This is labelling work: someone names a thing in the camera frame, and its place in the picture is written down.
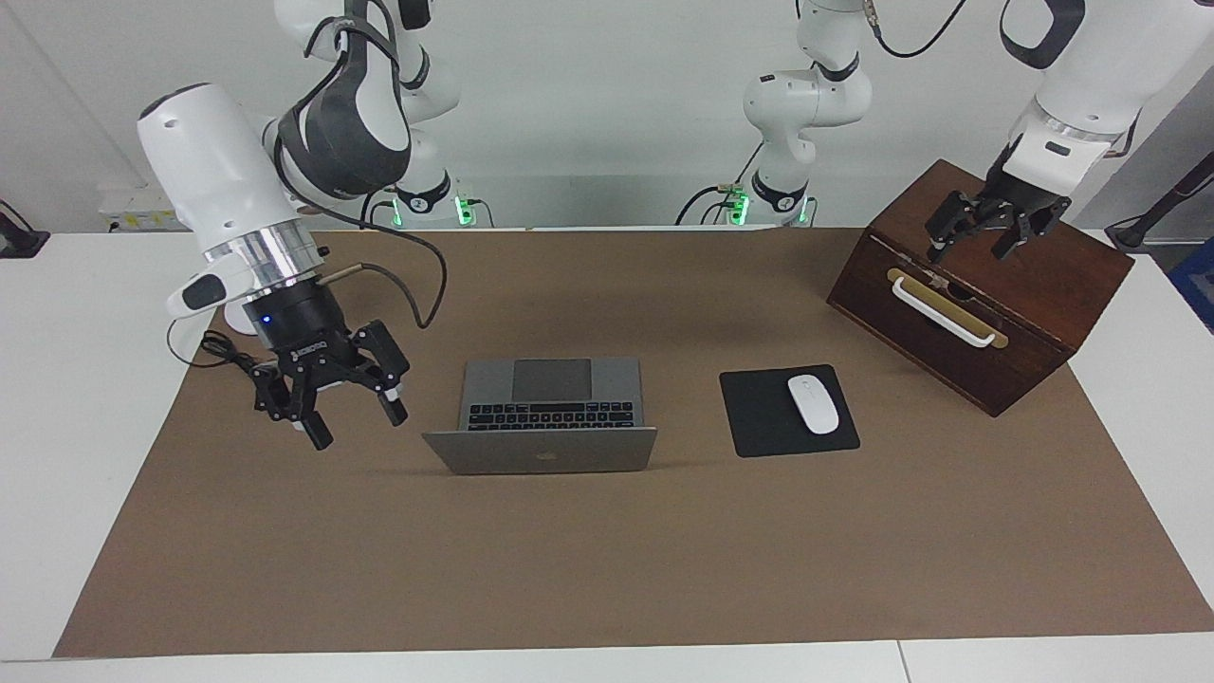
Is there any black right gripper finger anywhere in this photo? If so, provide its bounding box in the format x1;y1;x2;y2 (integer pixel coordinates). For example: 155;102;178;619
349;320;412;427
250;363;336;452

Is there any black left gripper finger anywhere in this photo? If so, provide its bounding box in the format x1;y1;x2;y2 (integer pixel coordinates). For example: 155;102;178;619
991;204;1071;262
926;190;988;265

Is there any silver laptop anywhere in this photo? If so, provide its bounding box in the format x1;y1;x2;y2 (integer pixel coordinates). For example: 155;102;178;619
422;357;659;476

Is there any dark brown wooden box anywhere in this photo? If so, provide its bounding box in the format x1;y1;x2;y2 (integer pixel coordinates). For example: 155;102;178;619
826;158;1135;418

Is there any black tripod stand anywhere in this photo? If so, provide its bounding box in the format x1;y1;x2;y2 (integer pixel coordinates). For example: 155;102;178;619
1105;150;1214;252

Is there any blue crate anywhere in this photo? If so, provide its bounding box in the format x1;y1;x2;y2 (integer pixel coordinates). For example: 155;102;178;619
1168;237;1214;333

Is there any white computer mouse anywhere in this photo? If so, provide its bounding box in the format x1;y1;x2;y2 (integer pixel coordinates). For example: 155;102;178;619
787;374;841;435

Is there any black mouse pad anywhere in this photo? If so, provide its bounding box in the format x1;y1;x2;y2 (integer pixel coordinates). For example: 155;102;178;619
719;364;861;459

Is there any brown table mat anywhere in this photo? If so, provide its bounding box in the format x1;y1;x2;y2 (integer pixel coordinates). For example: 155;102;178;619
52;228;1214;658

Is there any black stand foot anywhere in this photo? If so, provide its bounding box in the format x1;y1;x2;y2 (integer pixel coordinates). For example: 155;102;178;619
0;201;50;259

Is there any black lamp power cable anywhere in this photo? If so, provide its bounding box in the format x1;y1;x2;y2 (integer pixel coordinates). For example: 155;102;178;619
167;316;261;378

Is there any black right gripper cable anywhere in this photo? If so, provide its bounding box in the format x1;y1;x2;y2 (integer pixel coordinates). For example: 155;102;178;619
273;0;449;330

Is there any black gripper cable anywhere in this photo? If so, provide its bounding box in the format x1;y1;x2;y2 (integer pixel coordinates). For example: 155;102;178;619
273;0;449;330
858;0;978;60

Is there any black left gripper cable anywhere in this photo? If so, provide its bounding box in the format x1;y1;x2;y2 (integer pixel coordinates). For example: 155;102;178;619
858;0;978;60

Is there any white wall power strip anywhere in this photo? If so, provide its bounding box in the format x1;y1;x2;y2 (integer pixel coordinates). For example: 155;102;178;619
98;185;179;233

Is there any black arm base cable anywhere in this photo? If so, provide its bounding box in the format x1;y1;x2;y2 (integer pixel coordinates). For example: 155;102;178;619
675;142;764;227

